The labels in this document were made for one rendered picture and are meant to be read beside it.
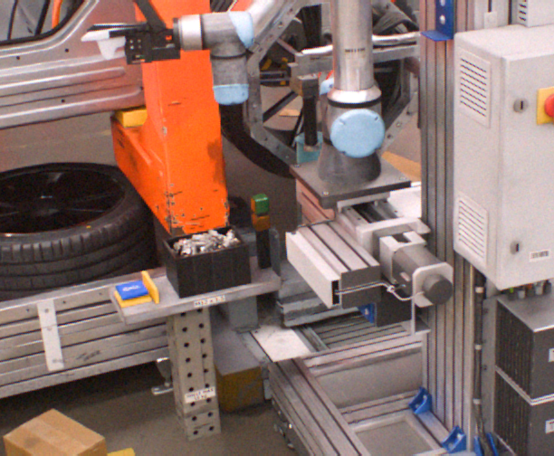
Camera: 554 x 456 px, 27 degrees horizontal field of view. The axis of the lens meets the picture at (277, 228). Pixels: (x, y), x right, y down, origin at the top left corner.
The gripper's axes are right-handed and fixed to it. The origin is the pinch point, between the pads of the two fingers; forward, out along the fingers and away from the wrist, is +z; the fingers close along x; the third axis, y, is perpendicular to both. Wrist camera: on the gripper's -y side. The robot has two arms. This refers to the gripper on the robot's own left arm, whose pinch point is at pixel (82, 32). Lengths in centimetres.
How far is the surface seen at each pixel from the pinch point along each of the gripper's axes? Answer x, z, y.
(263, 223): 47, -36, 59
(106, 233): 74, 8, 66
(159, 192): 63, -9, 52
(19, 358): 56, 34, 94
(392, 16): 70, -77, 10
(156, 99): 54, -11, 25
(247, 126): 73, -35, 38
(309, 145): 53, -50, 40
